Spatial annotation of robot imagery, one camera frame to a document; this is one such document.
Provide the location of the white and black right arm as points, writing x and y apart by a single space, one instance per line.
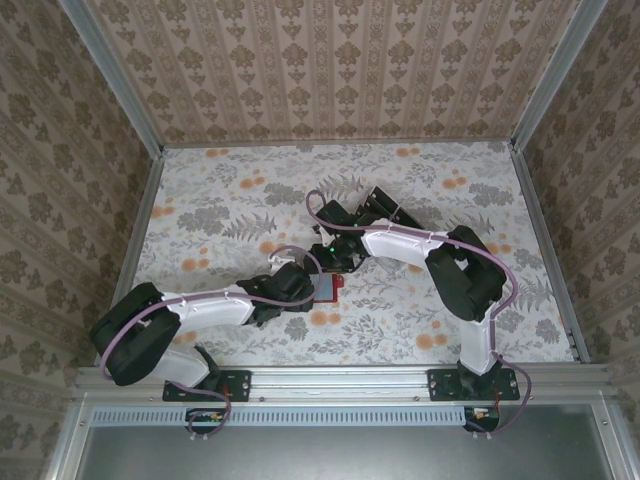
400 245

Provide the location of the grey metal sheet panel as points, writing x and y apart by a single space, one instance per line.
350 455

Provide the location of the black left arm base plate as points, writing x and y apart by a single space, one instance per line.
235 385

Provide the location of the dark VIP card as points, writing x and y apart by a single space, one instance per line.
324 287

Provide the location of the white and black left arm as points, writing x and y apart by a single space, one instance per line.
210 312

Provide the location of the red leather card holder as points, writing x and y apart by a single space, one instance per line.
327 292

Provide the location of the aluminium side rail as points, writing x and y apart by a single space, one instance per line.
550 250
135 240

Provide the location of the aluminium frame post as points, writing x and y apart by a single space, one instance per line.
115 75
555 75

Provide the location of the aluminium mounting rail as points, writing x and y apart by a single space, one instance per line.
340 382

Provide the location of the floral patterned table cover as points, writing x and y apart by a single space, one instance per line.
240 200

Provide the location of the small controller board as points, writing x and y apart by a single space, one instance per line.
482 417
207 417

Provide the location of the black card stand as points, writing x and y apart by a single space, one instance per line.
387 205

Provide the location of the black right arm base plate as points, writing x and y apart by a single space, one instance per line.
440 385

